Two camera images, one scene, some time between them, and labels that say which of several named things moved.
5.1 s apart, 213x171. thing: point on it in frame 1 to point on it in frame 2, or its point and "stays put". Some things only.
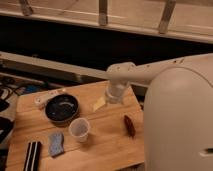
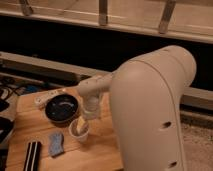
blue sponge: [56, 144] stays put
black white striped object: [33, 156] stays put
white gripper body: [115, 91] to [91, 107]
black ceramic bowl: [62, 109] stays put
